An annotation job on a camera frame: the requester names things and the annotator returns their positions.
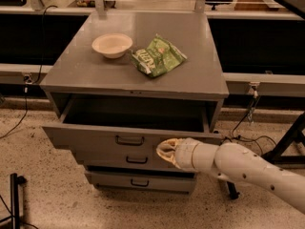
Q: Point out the black stand left corner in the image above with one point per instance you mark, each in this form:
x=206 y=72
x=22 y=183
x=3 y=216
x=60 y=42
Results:
x=13 y=216

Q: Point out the white bowl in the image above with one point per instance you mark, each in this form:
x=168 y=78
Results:
x=112 y=45

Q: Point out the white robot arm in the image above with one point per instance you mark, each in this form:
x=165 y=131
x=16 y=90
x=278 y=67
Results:
x=234 y=163

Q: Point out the grey bottom drawer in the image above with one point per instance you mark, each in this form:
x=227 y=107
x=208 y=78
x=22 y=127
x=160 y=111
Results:
x=150 y=180

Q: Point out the grey middle drawer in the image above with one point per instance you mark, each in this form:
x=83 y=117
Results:
x=145 y=161

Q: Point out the grey drawer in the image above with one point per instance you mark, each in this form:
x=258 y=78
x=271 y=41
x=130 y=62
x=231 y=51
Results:
x=150 y=180
x=145 y=161
x=92 y=125

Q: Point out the green chip bag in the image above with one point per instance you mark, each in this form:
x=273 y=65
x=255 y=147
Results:
x=160 y=57

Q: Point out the black table frame right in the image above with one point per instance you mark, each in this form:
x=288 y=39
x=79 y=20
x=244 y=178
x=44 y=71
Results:
x=295 y=134

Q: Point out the grey top drawer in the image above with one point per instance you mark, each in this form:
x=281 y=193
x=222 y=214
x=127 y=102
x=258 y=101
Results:
x=92 y=125

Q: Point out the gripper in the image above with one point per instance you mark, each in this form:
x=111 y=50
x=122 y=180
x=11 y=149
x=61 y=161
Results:
x=183 y=154

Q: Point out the grey metal drawer cabinet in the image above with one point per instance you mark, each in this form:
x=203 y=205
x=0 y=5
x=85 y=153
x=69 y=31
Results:
x=82 y=71

